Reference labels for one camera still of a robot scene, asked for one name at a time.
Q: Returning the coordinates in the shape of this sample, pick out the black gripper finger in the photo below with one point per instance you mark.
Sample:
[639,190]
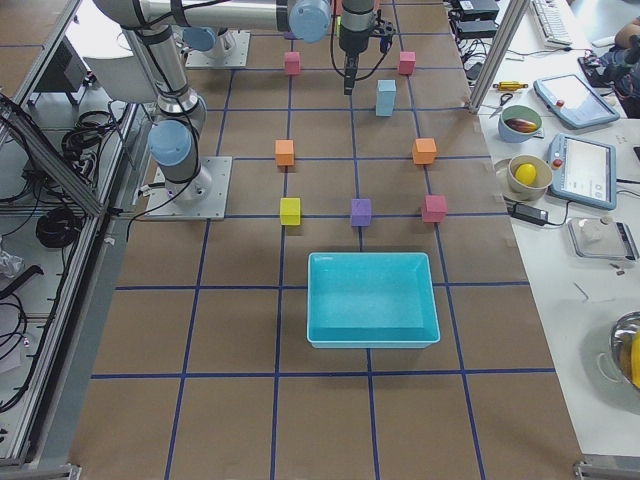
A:
[349,80]

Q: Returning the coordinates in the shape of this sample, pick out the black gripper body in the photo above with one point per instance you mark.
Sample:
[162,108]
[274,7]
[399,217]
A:
[353,42]

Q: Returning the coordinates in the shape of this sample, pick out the light blue foam block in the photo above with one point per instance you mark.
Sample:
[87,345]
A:
[384,107]
[386,90]

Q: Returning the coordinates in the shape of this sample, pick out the pink far left foam block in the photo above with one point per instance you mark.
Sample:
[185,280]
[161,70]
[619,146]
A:
[407,63]

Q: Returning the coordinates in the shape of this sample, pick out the pink foam block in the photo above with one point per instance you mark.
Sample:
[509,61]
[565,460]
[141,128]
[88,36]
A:
[407,63]
[434,208]
[292,63]

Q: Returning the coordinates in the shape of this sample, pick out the pink near foam block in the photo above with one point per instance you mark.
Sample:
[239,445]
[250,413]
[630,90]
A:
[292,63]

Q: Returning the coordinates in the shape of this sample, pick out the orange near foam block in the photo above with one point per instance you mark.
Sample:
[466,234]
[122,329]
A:
[284,152]

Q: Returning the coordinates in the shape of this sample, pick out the orange foam block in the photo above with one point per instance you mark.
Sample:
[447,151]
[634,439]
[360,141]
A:
[284,152]
[424,151]

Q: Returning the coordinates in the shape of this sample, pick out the orange far foam block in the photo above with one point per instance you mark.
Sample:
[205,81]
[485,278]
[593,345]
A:
[424,151]

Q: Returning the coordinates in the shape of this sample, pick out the black electronics box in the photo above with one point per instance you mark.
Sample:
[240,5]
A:
[473,19]

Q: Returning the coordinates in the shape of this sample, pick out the purple right foam block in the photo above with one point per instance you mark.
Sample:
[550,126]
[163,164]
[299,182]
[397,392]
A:
[361,212]

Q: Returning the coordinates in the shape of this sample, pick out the yellow foam block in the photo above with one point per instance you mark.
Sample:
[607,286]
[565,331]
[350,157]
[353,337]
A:
[290,211]

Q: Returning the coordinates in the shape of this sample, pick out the pink far right foam block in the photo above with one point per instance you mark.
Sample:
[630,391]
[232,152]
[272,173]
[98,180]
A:
[434,208]

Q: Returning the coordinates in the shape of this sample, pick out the blue bowl with fruit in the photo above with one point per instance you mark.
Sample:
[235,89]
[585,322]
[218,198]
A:
[518,123]

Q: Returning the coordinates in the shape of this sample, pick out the white keyboard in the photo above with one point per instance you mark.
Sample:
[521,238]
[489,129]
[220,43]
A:
[548,20]

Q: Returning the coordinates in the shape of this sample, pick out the bowl with yellow lemon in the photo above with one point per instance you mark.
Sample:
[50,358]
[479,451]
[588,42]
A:
[523,178]

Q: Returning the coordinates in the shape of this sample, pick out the blue teach pendant far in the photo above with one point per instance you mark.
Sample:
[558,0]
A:
[574,101]

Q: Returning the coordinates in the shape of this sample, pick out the blue teach pendant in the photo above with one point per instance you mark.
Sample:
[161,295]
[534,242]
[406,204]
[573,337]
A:
[574,101]
[583,171]

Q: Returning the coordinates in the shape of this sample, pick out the black power adapter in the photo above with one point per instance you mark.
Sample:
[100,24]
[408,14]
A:
[528,214]

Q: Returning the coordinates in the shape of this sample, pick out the light blue plastic bin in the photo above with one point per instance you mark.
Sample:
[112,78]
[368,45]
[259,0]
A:
[371,300]

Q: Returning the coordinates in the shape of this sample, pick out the white chair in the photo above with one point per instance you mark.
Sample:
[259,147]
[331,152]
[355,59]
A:
[123,79]

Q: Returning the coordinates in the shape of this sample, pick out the blue teach pendant near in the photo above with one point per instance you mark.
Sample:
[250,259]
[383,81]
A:
[583,171]

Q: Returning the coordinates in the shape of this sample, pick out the white kitchen scale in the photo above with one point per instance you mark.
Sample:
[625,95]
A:
[602,238]

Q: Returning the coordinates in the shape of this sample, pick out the brown paper table mat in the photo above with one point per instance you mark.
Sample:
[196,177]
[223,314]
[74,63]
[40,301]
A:
[204,370]

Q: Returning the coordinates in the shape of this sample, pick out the glass bowl with fruit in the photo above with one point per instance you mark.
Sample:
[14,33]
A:
[620,363]

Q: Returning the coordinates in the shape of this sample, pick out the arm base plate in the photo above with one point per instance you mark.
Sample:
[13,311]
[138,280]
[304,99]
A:
[230,51]
[205,197]

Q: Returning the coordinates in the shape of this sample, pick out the black handled scissors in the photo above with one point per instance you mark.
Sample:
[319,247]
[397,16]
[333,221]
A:
[505,98]

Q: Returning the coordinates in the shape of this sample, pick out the aluminium frame post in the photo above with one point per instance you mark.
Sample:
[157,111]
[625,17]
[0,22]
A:
[505,32]

